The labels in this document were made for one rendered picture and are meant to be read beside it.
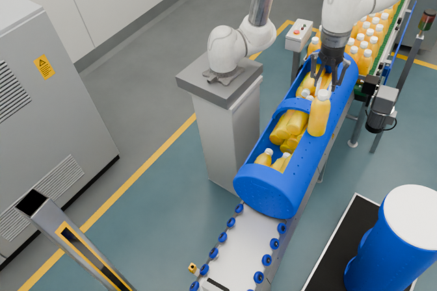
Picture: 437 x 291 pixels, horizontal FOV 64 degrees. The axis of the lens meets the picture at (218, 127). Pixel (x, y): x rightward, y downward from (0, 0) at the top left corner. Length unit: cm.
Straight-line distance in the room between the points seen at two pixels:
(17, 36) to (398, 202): 200
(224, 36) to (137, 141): 165
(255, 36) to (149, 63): 223
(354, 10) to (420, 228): 90
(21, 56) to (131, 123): 142
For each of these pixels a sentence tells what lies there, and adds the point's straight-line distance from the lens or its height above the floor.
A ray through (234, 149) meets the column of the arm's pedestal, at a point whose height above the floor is 62.
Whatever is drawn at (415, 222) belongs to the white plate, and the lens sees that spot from 160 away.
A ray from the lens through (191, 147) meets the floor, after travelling 302.
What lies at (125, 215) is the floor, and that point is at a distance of 282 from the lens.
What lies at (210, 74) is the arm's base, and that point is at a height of 110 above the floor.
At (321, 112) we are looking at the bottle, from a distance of 136.
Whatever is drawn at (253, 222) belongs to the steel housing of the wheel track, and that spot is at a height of 93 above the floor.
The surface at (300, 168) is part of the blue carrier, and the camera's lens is 143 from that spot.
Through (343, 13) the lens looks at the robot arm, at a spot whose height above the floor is 181.
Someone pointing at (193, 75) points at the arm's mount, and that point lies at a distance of 200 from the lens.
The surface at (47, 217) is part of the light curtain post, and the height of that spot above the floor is 166.
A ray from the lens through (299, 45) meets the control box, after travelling 221.
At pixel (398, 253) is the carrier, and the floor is 92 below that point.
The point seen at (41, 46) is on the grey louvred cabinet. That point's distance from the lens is 226.
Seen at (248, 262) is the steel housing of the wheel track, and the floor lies 93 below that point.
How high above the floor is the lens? 238
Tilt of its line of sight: 50 degrees down
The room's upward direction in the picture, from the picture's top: 8 degrees counter-clockwise
